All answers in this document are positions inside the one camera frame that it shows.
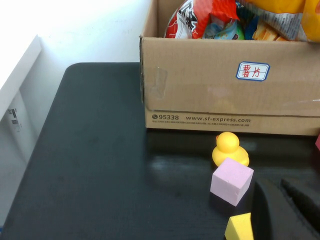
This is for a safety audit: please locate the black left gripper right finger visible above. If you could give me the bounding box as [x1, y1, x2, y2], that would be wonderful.
[281, 177, 320, 225]

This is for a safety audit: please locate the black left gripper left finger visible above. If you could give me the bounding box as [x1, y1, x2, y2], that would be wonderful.
[251, 178, 320, 240]

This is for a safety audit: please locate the orange striped snack bag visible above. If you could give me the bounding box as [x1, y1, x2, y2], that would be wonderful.
[251, 19, 288, 42]

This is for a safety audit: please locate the green snack bag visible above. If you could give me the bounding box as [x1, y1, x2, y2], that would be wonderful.
[232, 23, 247, 41]

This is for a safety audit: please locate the light blue snack bag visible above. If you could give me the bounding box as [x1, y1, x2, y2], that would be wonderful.
[202, 14, 238, 40]

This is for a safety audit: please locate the red crinkled snack bag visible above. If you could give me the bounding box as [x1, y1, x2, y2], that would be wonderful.
[197, 0, 240, 22]

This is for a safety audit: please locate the red white snack bag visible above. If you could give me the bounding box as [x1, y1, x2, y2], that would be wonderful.
[164, 0, 212, 40]

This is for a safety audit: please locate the yellow foam cube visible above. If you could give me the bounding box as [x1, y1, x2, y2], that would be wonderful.
[224, 212, 254, 240]

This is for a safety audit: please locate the pink foam cube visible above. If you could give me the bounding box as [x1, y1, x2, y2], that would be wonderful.
[209, 156, 255, 207]

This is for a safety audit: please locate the yellow rubber duck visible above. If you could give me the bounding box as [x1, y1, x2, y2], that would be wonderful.
[211, 131, 250, 168]

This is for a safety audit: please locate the white label on chips box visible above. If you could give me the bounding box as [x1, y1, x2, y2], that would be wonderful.
[235, 61, 271, 83]

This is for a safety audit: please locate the cardboard box with chips label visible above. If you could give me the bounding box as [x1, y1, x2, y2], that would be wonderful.
[139, 0, 320, 137]

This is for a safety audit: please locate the large yellow chips bag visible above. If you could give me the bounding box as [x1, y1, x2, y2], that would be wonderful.
[246, 0, 320, 43]

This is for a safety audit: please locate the white panel with sticker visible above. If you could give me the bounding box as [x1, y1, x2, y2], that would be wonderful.
[0, 34, 55, 221]

